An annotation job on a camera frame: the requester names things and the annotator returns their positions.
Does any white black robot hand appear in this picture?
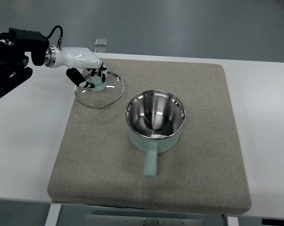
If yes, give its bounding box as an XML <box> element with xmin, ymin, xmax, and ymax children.
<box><xmin>44</xmin><ymin>45</ymin><xmax>107</xmax><ymax>91</ymax></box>

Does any glass lid with green knob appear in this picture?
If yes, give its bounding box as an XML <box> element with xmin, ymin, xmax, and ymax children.
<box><xmin>74</xmin><ymin>71</ymin><xmax>124</xmax><ymax>109</ymax></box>

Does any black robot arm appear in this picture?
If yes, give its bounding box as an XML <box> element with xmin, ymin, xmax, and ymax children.
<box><xmin>0</xmin><ymin>25</ymin><xmax>63</xmax><ymax>98</ymax></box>

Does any small square floor plate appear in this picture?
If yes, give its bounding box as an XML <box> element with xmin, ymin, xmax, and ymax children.
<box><xmin>95</xmin><ymin>38</ymin><xmax>108</xmax><ymax>46</ymax></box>

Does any mint green saucepan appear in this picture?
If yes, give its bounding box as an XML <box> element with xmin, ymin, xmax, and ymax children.
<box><xmin>125</xmin><ymin>89</ymin><xmax>186</xmax><ymax>179</ymax></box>

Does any beige felt mat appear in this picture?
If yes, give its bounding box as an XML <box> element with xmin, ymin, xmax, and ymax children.
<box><xmin>48</xmin><ymin>59</ymin><xmax>252</xmax><ymax>214</ymax></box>

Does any grey metal plate below table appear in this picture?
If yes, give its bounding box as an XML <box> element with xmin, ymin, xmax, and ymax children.
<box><xmin>85</xmin><ymin>215</ymin><xmax>203</xmax><ymax>226</ymax></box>

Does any black label strip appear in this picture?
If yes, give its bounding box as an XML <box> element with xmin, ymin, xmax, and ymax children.
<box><xmin>261</xmin><ymin>218</ymin><xmax>284</xmax><ymax>226</ymax></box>

